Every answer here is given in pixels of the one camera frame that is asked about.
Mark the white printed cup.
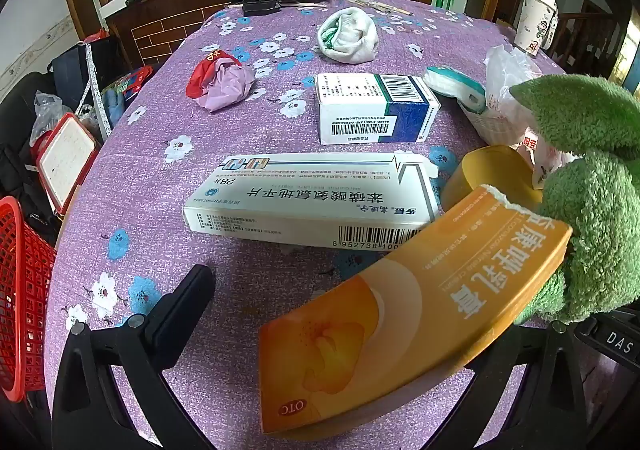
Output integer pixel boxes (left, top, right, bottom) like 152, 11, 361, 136
514, 0, 558, 55

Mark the white flat box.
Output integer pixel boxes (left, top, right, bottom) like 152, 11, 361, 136
99, 0, 132, 20

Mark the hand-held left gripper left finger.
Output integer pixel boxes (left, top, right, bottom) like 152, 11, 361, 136
52, 264, 217, 450

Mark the tissue pack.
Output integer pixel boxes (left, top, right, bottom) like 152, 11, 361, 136
424, 66, 487, 115

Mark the white sock bundle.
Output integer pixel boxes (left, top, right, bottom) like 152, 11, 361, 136
317, 7, 379, 65

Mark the black leather sofa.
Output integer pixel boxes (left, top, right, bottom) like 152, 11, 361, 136
0, 72, 66, 231

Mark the purple floral tablecloth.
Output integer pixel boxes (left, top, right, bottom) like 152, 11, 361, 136
45, 0, 640, 450

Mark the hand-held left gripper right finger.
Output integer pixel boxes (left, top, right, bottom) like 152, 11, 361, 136
425, 319, 591, 450

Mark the orange medicine box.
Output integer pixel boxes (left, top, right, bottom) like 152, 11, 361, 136
258, 185, 573, 441

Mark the dark blue bag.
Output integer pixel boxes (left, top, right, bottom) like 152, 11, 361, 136
50, 37, 132, 100

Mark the red printed shopping bag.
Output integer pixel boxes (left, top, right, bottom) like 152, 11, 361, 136
102, 66, 153, 103

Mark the red framed white tray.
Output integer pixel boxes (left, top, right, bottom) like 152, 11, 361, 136
32, 113, 101, 215

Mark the clear plastic bag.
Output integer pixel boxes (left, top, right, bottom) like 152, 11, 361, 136
30, 90, 73, 145

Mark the gold square lid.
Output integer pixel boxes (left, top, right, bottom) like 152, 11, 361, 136
440, 145, 544, 217

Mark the green plush toy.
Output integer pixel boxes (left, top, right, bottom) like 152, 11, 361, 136
509, 74, 640, 325

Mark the white plastic bag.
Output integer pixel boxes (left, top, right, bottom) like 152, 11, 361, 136
460, 44, 576, 191

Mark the red plastic basket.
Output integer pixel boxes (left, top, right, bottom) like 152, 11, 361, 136
0, 196, 57, 403

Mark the wooden stick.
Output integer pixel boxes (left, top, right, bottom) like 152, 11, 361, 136
327, 0, 413, 16

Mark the long white medicine box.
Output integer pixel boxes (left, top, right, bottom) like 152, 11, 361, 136
182, 152, 442, 251

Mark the red pink bag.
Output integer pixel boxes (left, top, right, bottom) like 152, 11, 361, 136
186, 50, 256, 111

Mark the white blue medicine box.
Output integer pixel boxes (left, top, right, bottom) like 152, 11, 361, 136
315, 73, 441, 143

